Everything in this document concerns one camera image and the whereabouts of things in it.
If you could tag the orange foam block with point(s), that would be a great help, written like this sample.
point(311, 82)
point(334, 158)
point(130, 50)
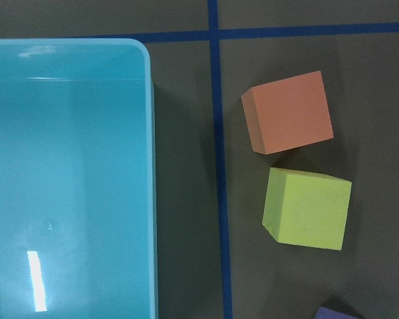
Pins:
point(287, 114)

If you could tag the yellow-green foam block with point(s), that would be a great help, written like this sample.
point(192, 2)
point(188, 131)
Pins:
point(306, 209)

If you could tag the purple foam block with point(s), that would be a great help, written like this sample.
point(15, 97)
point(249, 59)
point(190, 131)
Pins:
point(327, 313)

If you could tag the turquoise plastic bin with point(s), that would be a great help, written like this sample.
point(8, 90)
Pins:
point(77, 179)

